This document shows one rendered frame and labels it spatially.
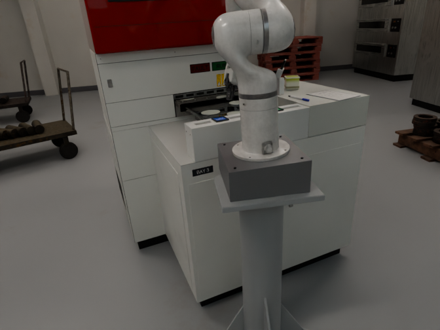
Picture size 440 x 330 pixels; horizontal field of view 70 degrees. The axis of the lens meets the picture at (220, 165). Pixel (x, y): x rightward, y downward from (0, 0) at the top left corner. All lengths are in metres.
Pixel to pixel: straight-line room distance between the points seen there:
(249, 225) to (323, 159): 0.63
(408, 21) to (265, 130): 6.80
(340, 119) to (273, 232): 0.70
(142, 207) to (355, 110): 1.31
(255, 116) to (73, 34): 7.87
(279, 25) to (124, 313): 1.51
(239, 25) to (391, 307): 1.51
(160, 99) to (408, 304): 1.65
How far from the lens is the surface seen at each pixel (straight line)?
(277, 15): 0.94
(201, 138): 1.23
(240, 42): 0.91
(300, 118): 1.44
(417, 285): 2.05
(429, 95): 5.48
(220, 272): 1.60
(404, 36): 7.64
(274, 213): 1.09
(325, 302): 1.81
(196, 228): 1.40
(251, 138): 0.98
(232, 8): 1.46
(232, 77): 1.49
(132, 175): 1.90
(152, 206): 2.01
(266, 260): 1.20
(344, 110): 1.59
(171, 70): 1.79
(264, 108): 0.95
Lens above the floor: 1.31
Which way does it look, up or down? 24 degrees down
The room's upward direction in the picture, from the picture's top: 4 degrees counter-clockwise
